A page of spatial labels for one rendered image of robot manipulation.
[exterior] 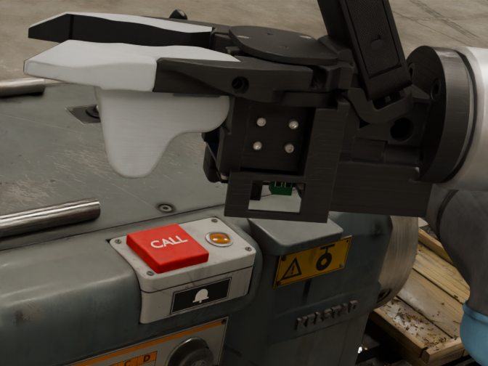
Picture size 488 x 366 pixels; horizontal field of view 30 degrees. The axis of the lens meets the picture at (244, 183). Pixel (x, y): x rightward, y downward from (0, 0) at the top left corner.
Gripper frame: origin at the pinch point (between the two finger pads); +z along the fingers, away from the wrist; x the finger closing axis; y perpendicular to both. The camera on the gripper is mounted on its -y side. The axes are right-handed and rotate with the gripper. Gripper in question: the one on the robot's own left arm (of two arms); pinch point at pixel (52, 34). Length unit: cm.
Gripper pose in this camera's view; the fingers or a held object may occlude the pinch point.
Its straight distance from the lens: 43.9
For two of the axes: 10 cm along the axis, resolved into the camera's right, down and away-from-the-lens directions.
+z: -9.7, -0.7, -2.3
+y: -1.5, 9.3, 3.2
